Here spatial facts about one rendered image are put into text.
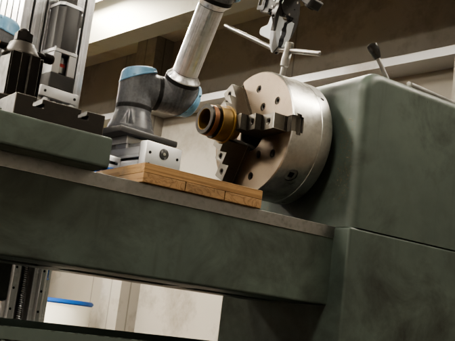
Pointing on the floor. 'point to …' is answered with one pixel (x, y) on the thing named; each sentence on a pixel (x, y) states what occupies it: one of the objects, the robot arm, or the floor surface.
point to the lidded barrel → (68, 312)
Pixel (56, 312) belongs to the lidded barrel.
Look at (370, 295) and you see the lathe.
